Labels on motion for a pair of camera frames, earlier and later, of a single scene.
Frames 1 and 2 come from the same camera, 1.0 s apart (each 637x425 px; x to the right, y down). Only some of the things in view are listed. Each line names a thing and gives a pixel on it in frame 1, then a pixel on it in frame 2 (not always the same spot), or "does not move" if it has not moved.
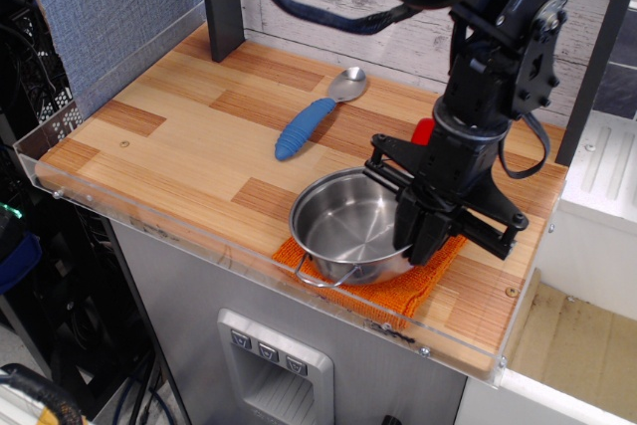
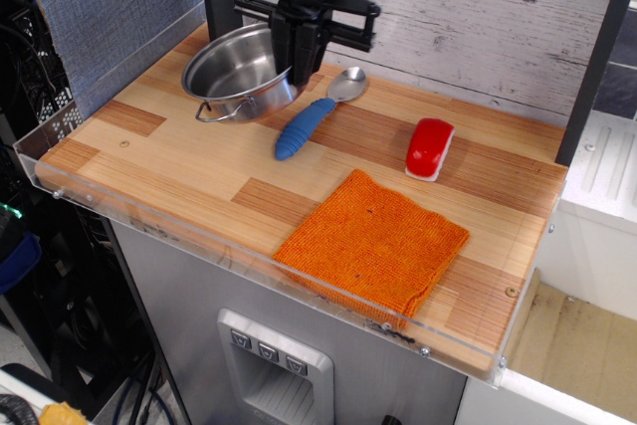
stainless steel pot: x=342 y=223 to x=235 y=70
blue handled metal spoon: x=346 y=85 does not move
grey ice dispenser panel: x=275 y=379 does not move
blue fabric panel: x=113 y=8 does not move
